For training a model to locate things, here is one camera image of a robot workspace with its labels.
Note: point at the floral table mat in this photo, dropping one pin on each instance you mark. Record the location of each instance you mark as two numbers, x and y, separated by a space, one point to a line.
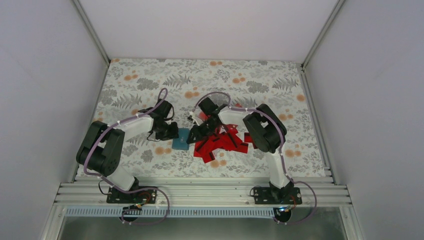
134 84

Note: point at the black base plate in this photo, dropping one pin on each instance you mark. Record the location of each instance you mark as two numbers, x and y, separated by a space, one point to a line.
115 196
270 196

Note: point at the grey slotted cable duct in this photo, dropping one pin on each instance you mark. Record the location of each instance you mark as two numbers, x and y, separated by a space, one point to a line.
173 212

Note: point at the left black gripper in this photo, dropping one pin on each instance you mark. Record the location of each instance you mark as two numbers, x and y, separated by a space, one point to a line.
173 134

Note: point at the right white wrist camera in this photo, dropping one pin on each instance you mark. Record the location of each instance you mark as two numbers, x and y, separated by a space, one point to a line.
195 120

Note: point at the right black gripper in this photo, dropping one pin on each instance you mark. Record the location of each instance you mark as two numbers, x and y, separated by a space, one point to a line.
198 135

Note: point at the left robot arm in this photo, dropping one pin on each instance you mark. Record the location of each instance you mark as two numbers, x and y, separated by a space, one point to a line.
101 149

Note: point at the red card front bottom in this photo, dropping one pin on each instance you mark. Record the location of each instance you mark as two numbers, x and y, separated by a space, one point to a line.
207 155

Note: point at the red card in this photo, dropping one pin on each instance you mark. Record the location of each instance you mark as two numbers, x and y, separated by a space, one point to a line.
248 139
207 155

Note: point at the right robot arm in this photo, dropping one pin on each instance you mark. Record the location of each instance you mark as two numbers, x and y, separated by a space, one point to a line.
266 130

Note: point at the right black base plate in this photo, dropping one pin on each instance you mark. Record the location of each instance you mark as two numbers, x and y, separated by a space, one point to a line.
270 196

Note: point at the red card far right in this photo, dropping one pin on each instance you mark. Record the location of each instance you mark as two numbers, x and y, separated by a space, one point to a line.
248 139

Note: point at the aluminium rail frame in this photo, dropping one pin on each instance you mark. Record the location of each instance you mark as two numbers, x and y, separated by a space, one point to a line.
204 191

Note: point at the pile of red cards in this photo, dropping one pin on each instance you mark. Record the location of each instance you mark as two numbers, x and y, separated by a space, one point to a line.
224 138

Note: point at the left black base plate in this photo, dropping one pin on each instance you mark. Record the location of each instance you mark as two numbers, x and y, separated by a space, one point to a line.
115 196

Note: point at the teal card holder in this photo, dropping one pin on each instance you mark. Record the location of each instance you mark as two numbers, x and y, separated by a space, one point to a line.
180 143

